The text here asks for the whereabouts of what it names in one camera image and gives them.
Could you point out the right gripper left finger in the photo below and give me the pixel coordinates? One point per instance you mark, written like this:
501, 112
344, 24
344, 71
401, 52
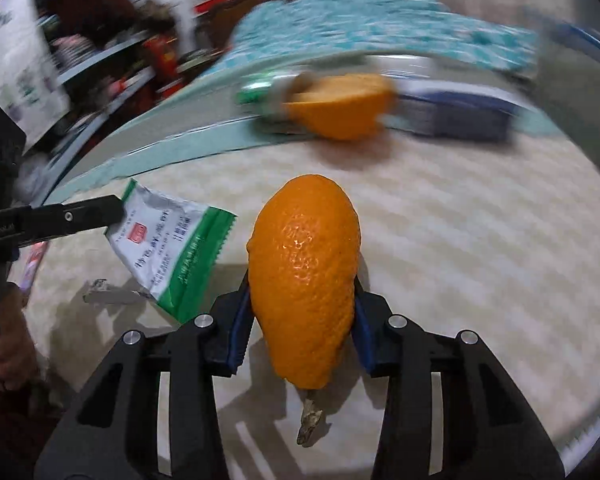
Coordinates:
110, 429

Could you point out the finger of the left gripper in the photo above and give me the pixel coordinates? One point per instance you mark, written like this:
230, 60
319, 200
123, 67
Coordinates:
24, 226

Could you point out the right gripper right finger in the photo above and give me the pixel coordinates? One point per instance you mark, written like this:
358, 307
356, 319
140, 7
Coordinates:
489, 430

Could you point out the green white snack wrapper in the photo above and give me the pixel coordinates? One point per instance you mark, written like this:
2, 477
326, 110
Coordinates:
170, 246

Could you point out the large orange peel piece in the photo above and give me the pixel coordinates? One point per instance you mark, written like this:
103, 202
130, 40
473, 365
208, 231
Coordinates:
302, 262

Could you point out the green soda can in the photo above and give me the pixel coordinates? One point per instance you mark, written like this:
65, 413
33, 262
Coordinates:
267, 94

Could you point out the person's left hand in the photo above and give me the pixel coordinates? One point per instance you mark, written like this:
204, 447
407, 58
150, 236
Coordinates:
18, 363

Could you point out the cluttered metal shelf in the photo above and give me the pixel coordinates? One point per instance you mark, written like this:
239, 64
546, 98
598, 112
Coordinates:
108, 59

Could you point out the teal grey bed sheet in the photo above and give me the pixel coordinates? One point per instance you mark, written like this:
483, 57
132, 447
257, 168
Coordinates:
203, 119

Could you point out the blue white tissue box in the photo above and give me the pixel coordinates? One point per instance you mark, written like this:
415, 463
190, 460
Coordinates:
440, 109

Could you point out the clear plastic storage bin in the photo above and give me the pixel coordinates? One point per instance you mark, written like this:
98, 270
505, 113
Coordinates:
565, 83

